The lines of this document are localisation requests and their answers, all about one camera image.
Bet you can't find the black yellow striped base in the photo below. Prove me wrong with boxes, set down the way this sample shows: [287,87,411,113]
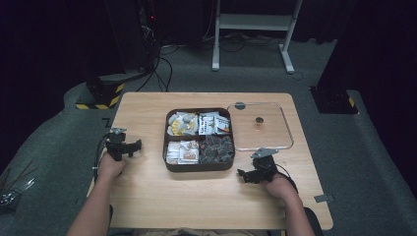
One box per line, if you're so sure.
[75,72,127,111]

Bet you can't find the pile of white orange packets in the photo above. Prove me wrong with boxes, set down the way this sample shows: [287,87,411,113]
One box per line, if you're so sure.
[165,140,201,165]

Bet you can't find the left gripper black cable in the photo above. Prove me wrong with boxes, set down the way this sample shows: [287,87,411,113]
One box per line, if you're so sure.
[92,133,110,182]

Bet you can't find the folded metal tripod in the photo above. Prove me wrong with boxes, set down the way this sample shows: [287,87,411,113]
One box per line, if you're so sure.
[0,158,37,211]

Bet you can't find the pile of yellow grey packets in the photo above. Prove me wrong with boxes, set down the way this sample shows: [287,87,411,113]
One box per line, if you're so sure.
[166,111,200,137]

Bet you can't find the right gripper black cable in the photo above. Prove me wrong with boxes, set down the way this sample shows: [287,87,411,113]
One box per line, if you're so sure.
[274,162,300,194]

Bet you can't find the white metal stand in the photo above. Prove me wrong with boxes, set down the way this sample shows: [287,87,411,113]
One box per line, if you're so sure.
[211,0,305,75]

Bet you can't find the clear square lid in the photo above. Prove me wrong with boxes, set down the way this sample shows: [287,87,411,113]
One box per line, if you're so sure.
[226,101,295,152]

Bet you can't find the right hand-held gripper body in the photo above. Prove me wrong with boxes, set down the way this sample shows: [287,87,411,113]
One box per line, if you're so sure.
[250,147,280,183]

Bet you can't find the brown divided snack box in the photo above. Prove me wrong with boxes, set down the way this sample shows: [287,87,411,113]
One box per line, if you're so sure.
[162,107,236,173]

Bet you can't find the pile of dark wrapped snacks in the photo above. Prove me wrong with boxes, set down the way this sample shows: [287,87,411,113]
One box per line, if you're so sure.
[199,135,235,165]

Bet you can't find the pile of white printed packets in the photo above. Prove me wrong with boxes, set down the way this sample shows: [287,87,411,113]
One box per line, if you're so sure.
[198,111,231,136]

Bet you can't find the person's right hand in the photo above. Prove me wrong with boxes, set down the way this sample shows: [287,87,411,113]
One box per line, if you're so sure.
[264,172,299,202]

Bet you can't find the black stand base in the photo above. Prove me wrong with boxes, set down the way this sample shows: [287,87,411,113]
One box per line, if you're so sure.
[309,86,360,115]

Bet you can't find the black floor cables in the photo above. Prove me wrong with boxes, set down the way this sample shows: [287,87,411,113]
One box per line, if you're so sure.
[135,32,198,93]

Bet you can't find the person's left hand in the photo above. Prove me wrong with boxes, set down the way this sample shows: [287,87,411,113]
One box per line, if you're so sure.
[97,152,128,181]

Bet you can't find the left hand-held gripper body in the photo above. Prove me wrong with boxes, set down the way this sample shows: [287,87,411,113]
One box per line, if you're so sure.
[105,127,132,162]

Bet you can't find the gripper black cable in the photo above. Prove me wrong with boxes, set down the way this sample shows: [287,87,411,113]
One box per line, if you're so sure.
[274,162,300,194]
[92,133,110,182]

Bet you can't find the person's clothing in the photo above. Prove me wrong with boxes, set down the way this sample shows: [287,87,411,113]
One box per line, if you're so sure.
[131,227,273,236]

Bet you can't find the grey tape strip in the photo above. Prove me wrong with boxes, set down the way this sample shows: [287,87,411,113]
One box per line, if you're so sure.
[313,194,335,204]

